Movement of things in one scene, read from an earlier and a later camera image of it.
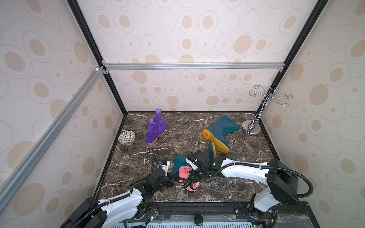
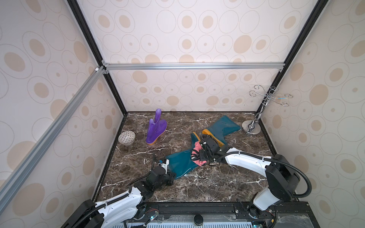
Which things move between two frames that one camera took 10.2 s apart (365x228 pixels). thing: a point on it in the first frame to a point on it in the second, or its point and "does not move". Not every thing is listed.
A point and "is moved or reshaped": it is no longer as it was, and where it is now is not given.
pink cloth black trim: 185,180 is moved or reshaped
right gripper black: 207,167 to 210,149
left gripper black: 170,182 does not move
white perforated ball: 126,137 does not move
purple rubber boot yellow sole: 156,128 does not move
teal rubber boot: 180,161 is moved or reshaped
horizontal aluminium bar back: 193,65 does not move
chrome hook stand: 253,127 does not move
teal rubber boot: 216,132 does not move
